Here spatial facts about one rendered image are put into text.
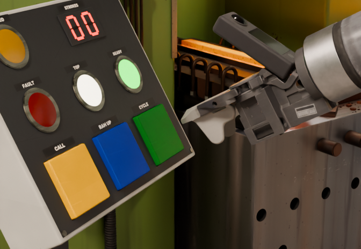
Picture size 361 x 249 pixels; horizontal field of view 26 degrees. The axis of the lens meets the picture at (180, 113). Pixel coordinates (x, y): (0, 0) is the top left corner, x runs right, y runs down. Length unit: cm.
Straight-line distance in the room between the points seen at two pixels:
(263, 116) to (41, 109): 28
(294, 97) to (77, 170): 29
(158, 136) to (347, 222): 65
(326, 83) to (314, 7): 84
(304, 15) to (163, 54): 45
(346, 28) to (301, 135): 55
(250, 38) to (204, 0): 97
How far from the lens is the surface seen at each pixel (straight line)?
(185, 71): 159
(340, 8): 178
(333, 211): 160
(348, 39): 93
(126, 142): 104
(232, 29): 99
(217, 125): 104
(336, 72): 94
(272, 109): 99
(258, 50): 99
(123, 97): 108
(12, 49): 96
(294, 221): 152
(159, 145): 109
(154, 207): 155
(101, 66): 107
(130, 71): 111
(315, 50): 95
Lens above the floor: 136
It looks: 17 degrees down
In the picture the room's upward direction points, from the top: straight up
